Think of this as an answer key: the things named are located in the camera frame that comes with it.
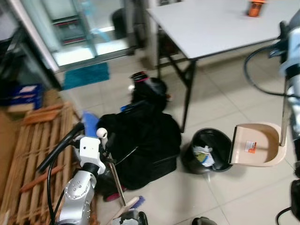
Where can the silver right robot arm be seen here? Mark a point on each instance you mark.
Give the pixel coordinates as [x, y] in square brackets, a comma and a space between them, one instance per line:
[293, 108]

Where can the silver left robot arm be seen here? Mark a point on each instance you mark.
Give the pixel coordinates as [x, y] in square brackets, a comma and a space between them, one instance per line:
[75, 197]

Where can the teal floor mat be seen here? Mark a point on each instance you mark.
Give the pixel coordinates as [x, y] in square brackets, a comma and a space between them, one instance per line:
[86, 75]

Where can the large black bag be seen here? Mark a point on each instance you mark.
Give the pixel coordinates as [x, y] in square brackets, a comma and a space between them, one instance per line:
[140, 145]

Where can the blue cloth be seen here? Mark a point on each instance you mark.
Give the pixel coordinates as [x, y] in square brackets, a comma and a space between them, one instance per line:
[89, 121]

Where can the wooden slatted pallet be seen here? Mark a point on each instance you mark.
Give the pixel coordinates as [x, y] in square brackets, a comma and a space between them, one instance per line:
[40, 150]

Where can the white yellow crumpled wrapper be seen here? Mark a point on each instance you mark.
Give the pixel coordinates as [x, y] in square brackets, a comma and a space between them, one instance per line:
[204, 155]

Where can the black round trash bin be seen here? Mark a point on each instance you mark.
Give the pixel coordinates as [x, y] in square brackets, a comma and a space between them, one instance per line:
[206, 140]

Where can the blue cardboard box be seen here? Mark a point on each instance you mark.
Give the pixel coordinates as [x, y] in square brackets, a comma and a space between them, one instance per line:
[26, 96]

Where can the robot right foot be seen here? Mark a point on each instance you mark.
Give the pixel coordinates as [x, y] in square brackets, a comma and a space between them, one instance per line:
[204, 221]

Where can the glass sliding door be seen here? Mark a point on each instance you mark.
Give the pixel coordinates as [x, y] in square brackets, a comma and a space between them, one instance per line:
[70, 33]

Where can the white folding table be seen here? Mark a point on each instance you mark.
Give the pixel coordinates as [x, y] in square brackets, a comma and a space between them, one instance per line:
[220, 26]

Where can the orange black device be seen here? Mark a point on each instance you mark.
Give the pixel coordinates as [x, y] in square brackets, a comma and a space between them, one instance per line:
[256, 8]

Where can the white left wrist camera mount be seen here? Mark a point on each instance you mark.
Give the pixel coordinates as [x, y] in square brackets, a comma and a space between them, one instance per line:
[90, 151]

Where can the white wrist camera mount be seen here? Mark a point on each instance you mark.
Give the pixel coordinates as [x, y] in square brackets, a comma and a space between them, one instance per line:
[293, 49]
[90, 151]

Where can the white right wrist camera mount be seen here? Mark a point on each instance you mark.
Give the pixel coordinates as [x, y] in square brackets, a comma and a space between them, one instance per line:
[293, 49]

